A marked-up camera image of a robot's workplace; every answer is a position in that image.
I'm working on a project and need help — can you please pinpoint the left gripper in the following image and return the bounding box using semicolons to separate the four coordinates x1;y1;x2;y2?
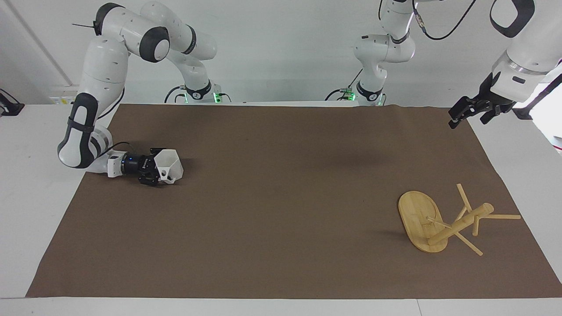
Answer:
448;72;516;129

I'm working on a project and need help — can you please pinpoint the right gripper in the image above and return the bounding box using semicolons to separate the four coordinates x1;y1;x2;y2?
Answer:
121;147;170;187

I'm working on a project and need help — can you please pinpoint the white faceted cup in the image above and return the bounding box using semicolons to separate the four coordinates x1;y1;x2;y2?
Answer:
153;149;183;184

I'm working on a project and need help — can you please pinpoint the wooden cup rack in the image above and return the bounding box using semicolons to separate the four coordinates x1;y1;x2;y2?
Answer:
398;183;522;257

